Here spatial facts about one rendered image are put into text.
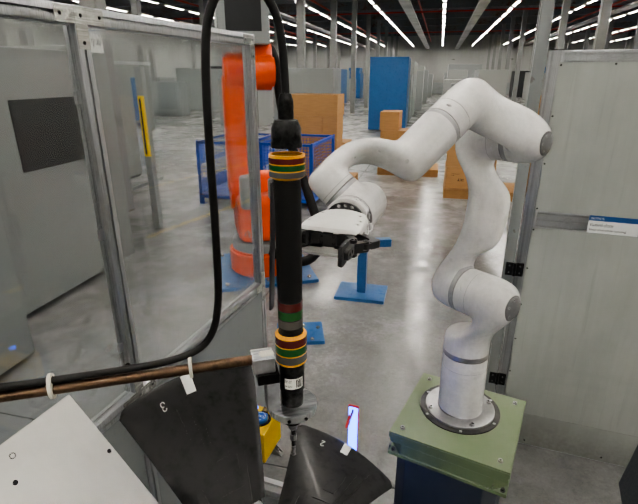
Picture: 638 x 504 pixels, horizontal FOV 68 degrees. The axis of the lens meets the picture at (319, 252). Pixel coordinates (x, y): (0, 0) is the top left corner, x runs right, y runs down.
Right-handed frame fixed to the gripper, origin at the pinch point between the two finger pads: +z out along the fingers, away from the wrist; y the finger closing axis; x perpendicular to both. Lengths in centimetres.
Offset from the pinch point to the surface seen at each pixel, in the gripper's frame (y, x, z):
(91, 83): 70, 22, -34
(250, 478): 6.1, -34.4, 12.1
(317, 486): -0.2, -47.3, -1.2
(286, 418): -0.8, -19.7, 13.5
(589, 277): -73, -63, -169
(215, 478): 11.0, -33.9, 14.4
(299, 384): -1.8, -15.6, 10.9
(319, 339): 81, -164, -231
